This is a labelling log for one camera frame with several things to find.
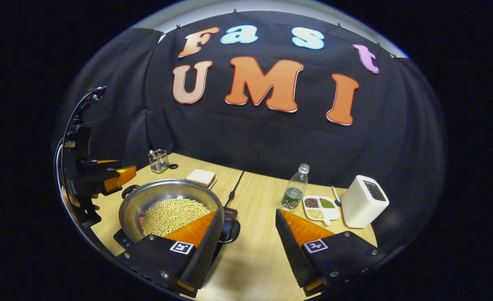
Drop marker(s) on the small white plate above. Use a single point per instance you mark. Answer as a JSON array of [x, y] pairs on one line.
[[213, 182]]

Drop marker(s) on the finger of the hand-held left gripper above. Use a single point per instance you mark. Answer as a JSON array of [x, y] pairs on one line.
[[107, 161], [121, 177]]

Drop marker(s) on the sandwich with lettuce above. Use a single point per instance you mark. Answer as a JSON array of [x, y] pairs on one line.
[[200, 176]]

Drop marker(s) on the clear plastic water bottle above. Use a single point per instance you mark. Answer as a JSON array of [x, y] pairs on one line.
[[294, 192]]

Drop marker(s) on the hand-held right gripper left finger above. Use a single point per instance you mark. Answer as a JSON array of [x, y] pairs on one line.
[[204, 255]]

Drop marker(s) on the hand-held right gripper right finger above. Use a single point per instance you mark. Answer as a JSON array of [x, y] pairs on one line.
[[290, 251]]

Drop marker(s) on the black induction cooktop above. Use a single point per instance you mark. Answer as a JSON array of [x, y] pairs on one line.
[[125, 240]]

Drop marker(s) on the white divided plate with beans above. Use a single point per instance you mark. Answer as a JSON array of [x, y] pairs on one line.
[[325, 213]]

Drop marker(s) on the white toaster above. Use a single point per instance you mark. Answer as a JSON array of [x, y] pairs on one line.
[[357, 205]]

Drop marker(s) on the heap of soybeans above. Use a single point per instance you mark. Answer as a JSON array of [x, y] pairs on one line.
[[171, 215]]

